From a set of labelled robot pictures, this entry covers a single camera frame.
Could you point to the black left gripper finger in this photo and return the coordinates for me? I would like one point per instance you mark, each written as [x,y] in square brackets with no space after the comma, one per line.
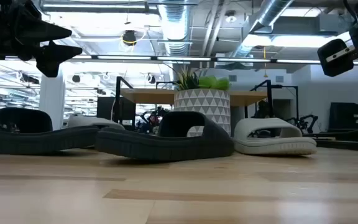
[39,29]
[53,57]

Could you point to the light grey rubber slide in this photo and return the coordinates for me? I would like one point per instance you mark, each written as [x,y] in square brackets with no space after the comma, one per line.
[95,121]
[275,146]

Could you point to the black rubber slide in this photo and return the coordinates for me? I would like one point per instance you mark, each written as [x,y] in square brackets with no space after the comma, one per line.
[154,146]
[42,140]

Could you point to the background black robot arm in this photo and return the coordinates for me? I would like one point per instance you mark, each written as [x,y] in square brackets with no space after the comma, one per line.
[152,119]
[306,119]

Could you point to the wooden shelf with black legs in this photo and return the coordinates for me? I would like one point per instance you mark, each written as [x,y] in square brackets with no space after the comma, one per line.
[154,96]

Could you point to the white round pillar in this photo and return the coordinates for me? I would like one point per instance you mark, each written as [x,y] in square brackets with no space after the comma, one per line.
[51,99]

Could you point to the black cabinet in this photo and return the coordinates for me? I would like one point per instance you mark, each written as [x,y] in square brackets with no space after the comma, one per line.
[350,118]

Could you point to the black background monitor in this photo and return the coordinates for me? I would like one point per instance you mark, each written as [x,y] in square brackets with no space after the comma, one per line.
[106,109]

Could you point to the long ceiling light strip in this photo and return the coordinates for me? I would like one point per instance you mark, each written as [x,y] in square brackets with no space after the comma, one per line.
[182,58]

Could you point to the succulent in triangle-patterned pot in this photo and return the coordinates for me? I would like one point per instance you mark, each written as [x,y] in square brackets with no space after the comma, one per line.
[202,105]

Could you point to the silver spiral ventilation duct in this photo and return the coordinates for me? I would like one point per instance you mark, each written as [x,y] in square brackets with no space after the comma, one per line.
[176,28]
[272,12]

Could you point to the black aluminium table frame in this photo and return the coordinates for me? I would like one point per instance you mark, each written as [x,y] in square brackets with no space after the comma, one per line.
[346,145]

